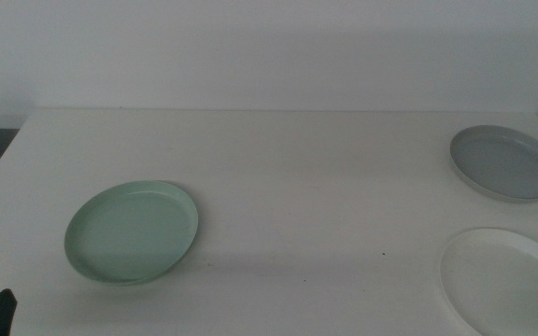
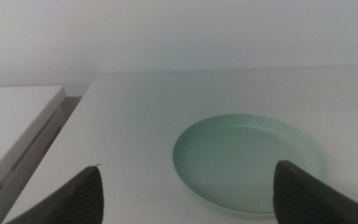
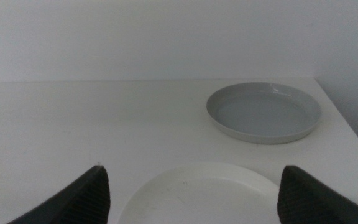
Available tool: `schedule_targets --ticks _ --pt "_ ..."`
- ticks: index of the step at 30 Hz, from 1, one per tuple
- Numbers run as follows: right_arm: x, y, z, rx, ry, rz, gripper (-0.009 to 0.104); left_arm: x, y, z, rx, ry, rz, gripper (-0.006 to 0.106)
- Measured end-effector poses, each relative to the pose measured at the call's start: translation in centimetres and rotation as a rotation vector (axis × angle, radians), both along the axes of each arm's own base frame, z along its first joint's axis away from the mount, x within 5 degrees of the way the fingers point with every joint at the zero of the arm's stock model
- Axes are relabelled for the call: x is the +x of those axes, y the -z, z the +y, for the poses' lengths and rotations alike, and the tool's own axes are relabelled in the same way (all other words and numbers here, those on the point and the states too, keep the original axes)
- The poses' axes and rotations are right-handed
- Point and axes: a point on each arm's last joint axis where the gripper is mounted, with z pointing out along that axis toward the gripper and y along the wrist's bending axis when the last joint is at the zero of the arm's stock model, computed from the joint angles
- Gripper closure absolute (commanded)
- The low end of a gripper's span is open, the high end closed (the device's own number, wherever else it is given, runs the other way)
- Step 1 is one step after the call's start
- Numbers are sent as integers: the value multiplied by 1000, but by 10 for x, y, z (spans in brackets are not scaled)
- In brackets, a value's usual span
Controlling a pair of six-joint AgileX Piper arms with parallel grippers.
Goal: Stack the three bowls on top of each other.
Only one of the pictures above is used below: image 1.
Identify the white shallow bowl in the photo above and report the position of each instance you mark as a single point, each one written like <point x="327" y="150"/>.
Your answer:
<point x="502" y="284"/>

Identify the pale green shallow bowl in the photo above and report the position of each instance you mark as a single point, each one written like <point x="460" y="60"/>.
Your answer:
<point x="131" y="233"/>

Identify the grey shallow bowl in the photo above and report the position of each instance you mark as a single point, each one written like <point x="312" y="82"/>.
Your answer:
<point x="507" y="165"/>

